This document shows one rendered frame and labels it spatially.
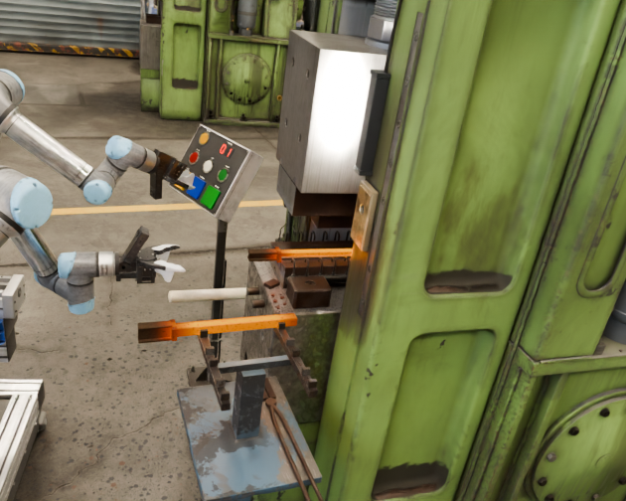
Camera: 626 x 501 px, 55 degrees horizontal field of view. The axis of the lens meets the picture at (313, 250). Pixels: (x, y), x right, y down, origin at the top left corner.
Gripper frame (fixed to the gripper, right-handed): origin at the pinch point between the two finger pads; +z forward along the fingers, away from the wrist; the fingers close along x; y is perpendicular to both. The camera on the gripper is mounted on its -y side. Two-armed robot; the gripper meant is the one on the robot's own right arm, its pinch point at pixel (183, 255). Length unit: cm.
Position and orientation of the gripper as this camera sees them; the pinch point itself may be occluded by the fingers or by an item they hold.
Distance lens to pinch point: 187.8
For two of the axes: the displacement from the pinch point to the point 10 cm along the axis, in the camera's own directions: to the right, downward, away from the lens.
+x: 2.9, 4.7, -8.3
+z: 9.5, -0.2, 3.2
